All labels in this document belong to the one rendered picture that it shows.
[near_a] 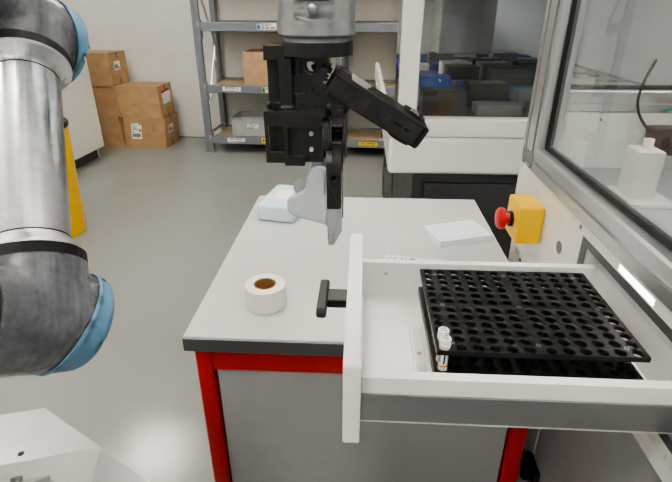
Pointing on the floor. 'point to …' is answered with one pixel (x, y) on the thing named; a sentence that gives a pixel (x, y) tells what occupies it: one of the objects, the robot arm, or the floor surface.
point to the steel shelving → (360, 137)
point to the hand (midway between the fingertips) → (338, 226)
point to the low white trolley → (325, 358)
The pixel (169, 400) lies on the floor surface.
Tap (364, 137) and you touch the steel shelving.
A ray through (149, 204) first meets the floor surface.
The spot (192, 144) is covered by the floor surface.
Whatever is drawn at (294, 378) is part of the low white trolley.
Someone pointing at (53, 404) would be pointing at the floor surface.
